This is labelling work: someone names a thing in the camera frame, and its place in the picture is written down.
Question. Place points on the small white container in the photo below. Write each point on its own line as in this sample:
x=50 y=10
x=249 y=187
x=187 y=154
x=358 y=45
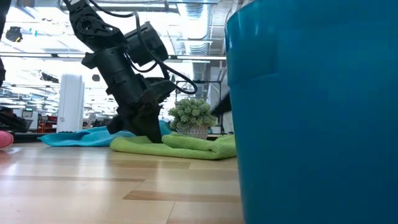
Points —
x=216 y=130

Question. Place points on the pink microfiber towel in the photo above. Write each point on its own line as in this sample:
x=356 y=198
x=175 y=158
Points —
x=5 y=140

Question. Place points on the black dome ceiling device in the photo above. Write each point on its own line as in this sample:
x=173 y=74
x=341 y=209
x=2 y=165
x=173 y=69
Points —
x=14 y=34

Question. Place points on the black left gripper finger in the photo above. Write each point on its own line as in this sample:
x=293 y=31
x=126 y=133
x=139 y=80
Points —
x=132 y=124
x=152 y=127

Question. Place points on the white cabinet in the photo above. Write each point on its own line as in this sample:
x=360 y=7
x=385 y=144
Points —
x=31 y=121

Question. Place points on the green microfiber towel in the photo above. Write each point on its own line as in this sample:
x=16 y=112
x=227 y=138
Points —
x=186 y=146

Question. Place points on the white rounded pillar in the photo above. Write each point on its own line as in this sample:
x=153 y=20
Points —
x=71 y=105

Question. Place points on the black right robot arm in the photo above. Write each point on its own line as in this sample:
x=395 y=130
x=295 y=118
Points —
x=224 y=107

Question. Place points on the small black ceiling sensor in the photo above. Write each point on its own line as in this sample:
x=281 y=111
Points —
x=95 y=77

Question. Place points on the red tool cart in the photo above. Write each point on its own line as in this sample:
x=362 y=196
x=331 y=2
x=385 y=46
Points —
x=46 y=126

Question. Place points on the teal plastic bin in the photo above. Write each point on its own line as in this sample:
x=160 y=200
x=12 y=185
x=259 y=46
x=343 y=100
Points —
x=311 y=124

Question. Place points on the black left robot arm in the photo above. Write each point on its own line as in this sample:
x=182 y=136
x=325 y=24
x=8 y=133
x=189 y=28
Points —
x=93 y=28

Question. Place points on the light blue microfiber towel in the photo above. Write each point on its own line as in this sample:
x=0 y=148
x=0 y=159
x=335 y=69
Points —
x=81 y=138

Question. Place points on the black metal table frame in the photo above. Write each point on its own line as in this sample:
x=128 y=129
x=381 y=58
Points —
x=28 y=137

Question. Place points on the artificial green potted plant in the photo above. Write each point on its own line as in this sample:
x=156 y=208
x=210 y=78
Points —
x=191 y=113

